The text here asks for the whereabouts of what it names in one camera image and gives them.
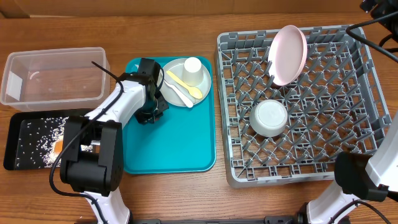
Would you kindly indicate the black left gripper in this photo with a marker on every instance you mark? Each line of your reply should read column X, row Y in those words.
column 143, row 117

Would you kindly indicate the white plastic cup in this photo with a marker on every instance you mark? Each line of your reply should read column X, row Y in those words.
column 192, row 71

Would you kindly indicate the white large plate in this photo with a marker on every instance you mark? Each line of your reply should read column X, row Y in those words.
column 287, row 54

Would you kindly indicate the orange food cube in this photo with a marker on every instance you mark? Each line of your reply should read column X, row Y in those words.
column 58, row 147

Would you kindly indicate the grey bowl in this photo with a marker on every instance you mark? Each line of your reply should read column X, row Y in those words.
column 268, row 118

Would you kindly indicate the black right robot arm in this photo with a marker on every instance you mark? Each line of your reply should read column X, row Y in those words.
column 361, row 178

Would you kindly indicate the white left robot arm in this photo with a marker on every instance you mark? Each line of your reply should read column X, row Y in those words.
column 91, row 160

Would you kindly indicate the grey dishwasher rack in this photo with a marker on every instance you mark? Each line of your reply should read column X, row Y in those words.
column 335, row 105

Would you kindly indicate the white plastic knife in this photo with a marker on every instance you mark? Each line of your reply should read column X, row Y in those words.
column 180, row 93

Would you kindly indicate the yellow plastic spoon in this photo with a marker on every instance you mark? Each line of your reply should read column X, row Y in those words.
column 193, row 91

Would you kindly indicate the grey small plate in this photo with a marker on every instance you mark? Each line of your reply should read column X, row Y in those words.
column 203, row 80

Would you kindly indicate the teal serving tray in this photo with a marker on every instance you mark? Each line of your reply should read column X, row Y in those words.
column 182, row 140

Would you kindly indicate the clear plastic bin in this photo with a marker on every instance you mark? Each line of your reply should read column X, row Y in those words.
column 55, row 79

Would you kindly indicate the spilled white rice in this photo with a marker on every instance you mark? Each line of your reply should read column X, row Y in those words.
column 36, row 141

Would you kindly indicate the black plastic tray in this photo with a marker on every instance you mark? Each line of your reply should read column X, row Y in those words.
column 15, row 125

